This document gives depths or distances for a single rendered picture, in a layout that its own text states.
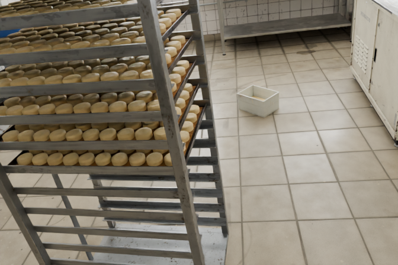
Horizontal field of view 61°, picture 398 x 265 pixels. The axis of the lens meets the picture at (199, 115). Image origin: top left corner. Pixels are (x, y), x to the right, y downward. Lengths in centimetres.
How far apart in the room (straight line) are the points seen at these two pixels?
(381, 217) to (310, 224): 37
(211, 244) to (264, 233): 35
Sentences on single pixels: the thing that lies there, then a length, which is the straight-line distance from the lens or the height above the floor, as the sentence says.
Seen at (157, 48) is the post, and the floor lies 124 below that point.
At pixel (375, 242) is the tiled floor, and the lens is 198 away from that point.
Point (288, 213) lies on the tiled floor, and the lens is 205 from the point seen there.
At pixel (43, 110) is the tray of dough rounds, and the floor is 106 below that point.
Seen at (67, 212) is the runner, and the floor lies 69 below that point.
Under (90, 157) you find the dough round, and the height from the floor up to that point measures 88.
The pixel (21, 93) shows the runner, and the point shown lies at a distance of 104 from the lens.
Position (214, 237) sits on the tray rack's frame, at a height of 15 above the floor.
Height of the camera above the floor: 145
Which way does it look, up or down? 28 degrees down
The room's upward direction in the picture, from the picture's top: 9 degrees counter-clockwise
